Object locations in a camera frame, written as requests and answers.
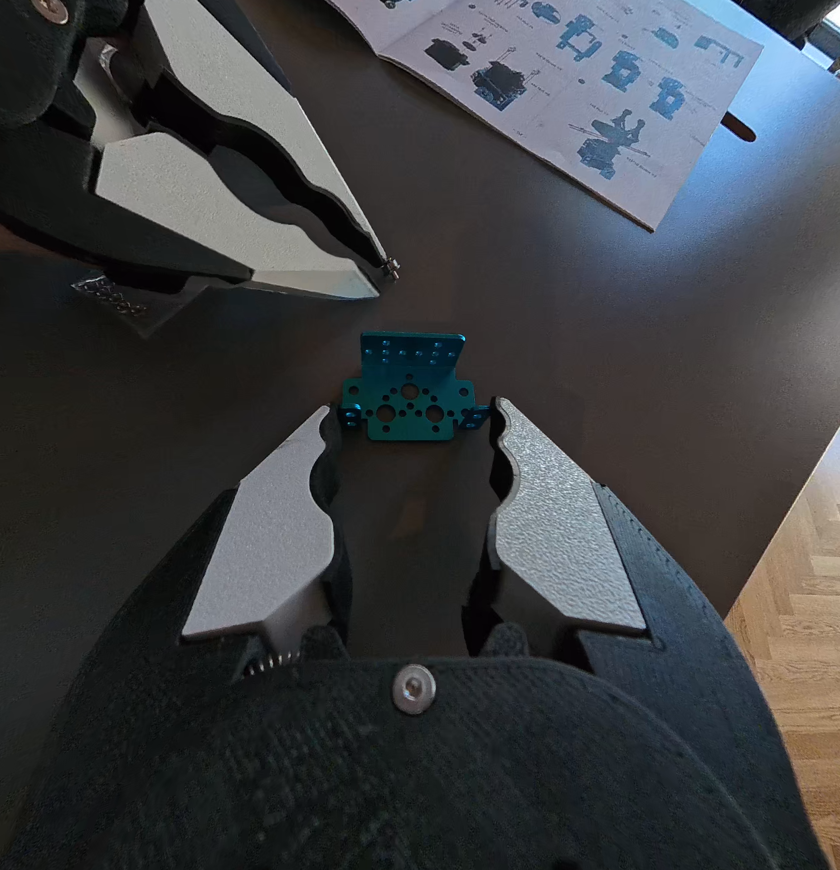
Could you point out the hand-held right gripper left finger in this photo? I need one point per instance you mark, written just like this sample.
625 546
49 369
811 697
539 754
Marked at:
270 544

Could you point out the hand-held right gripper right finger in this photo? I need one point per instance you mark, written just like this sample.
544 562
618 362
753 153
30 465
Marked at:
562 537

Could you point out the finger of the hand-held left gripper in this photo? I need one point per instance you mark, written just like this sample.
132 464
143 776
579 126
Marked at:
243 75
188 197

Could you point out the blue perforated metal bracket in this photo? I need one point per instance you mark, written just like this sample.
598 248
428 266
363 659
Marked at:
406 408

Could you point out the small silver screw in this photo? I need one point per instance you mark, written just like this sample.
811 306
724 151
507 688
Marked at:
391 268

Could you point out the dark desk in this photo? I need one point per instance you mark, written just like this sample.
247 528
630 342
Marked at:
562 306

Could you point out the labelled clear bag of nuts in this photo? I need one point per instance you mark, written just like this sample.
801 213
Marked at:
141 312

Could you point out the white assembly instruction booklet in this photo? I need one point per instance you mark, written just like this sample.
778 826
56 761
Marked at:
562 88

